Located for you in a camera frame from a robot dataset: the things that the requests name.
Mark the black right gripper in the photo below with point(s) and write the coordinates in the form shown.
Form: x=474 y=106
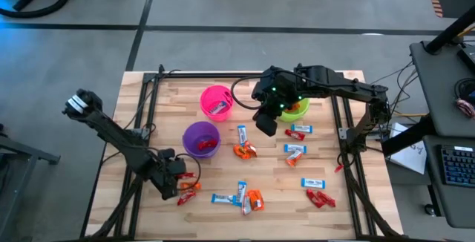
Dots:
x=278 y=104

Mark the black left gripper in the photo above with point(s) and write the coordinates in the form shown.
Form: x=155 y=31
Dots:
x=173 y=167

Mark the blue white candy bar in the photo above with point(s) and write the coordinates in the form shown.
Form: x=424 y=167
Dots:
x=301 y=128
x=222 y=198
x=242 y=190
x=242 y=135
x=312 y=183
x=218 y=107
x=295 y=148

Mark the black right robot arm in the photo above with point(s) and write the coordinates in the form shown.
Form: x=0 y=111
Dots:
x=345 y=86

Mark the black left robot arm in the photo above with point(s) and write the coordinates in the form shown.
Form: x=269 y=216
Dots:
x=118 y=142

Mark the green plastic bucket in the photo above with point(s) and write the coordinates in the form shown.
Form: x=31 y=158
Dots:
x=298 y=115

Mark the purple plastic bucket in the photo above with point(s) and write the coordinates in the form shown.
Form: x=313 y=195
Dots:
x=193 y=138

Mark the pink plastic bucket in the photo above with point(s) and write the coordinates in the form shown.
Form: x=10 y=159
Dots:
x=208 y=97

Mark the white paper sheet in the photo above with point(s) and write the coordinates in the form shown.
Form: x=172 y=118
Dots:
x=412 y=156

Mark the side table with grey legs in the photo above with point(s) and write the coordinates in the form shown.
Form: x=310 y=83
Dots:
x=29 y=153

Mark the grey desk top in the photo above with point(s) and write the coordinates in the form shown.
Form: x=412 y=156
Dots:
x=464 y=205
x=434 y=86

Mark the black chair caster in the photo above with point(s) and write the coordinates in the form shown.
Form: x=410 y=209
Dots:
x=430 y=209

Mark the black desk pole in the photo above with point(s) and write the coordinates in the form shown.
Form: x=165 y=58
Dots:
x=449 y=30

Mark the black keyboard blue keys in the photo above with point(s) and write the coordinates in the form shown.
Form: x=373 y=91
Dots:
x=458 y=166

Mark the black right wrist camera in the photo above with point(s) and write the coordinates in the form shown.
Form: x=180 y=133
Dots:
x=265 y=124

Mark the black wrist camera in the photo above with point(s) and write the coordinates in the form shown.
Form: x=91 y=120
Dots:
x=170 y=191
x=265 y=124

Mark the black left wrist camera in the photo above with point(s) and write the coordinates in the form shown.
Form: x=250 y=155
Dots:
x=170 y=191

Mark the grey metal mounting bracket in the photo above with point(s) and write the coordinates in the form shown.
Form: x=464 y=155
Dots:
x=343 y=134
x=143 y=133

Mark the black aluminium table frame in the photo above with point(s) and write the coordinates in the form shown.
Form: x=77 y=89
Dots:
x=208 y=75

